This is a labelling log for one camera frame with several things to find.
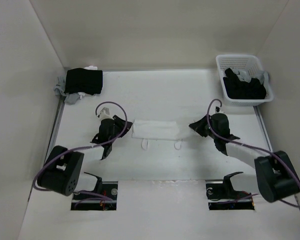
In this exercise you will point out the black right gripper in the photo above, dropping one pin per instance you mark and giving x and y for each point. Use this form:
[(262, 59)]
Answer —
[(198, 126)]

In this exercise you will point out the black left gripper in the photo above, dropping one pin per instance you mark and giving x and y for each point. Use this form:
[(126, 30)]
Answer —
[(120, 123)]

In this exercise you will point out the white tank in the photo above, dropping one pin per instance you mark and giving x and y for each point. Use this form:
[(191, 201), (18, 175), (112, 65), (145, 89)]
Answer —
[(146, 130), (91, 67)]

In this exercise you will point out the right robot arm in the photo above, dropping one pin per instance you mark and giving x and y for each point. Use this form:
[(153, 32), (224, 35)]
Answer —
[(276, 177)]

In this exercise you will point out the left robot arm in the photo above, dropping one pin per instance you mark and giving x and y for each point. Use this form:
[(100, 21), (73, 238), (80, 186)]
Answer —
[(62, 169)]

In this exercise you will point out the black tank tops in basket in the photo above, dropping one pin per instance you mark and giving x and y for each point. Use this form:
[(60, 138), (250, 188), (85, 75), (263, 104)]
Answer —
[(240, 90)]

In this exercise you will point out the grey tank top under stack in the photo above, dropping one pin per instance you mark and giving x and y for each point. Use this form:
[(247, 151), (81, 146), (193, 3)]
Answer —
[(59, 90)]

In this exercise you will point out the grey tank top in basket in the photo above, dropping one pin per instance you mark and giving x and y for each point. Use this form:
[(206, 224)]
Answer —
[(243, 76)]

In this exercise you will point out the folded black tank top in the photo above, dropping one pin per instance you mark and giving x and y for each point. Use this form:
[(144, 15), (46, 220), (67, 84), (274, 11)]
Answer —
[(85, 81)]

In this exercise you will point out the white tank top in stack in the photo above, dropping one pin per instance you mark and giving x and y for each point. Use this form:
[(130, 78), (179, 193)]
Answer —
[(91, 67)]

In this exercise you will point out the white plastic basket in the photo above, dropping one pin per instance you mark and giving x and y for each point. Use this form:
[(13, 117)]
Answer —
[(249, 63)]

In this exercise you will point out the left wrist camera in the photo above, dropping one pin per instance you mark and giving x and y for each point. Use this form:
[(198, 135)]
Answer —
[(104, 114)]

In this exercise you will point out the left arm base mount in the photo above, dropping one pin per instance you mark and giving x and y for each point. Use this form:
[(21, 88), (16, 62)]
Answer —
[(94, 194)]

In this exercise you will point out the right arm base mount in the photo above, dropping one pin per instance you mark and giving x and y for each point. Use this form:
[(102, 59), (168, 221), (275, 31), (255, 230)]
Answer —
[(222, 196)]

